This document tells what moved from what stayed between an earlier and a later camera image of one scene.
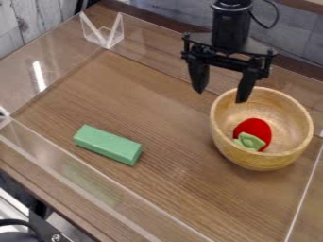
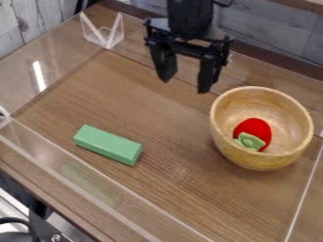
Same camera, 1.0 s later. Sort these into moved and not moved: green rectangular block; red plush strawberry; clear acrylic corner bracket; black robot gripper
Moved: black robot gripper
Not moved: clear acrylic corner bracket; green rectangular block; red plush strawberry
